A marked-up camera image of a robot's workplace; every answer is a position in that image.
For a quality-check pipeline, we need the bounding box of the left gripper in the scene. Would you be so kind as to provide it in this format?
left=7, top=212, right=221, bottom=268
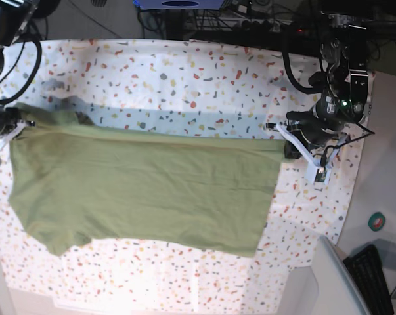
left=284, top=103, right=345, bottom=160

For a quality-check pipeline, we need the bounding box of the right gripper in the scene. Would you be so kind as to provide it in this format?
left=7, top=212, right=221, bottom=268
left=0, top=106, right=20, bottom=135

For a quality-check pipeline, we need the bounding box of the green t-shirt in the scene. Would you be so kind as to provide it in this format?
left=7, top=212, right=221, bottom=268
left=9, top=104, right=284, bottom=257

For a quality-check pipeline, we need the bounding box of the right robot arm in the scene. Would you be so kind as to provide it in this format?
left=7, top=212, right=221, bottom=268
left=0, top=1, right=43, bottom=136

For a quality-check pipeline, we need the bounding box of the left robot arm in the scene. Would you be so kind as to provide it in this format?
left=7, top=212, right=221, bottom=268
left=282, top=16, right=369, bottom=161

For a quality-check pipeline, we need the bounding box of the terrazzo patterned tablecloth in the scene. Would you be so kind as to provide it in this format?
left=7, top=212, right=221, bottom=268
left=0, top=39, right=363, bottom=314

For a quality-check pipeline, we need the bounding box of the green tape roll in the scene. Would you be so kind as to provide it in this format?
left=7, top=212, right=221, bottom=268
left=368, top=212, right=385, bottom=232

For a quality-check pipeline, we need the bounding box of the black keyboard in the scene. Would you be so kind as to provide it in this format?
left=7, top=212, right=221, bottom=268
left=343, top=244, right=394, bottom=315

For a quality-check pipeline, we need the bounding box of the white monitor edge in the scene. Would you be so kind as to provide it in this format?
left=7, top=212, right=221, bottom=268
left=311, top=236, right=370, bottom=315

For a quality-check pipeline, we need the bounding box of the blue box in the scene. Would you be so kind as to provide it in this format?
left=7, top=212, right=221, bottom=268
left=133, top=0, right=232, bottom=10

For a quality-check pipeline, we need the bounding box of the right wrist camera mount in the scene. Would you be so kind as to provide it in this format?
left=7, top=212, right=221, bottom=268
left=0, top=120, right=36, bottom=166

